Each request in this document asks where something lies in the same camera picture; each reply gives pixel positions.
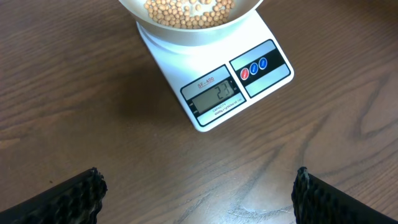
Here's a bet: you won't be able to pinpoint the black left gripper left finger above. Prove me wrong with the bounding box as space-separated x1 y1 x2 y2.
1 167 108 224

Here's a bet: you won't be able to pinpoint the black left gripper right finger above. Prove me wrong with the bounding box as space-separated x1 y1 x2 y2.
291 167 397 224

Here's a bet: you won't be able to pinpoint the white digital kitchen scale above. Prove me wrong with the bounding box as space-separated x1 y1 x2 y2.
137 11 294 132

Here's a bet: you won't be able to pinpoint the beige plastic bowl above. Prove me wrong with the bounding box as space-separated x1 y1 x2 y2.
119 0 263 46

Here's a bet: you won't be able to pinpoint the soybeans in bowl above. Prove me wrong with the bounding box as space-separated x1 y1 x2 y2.
143 0 236 29

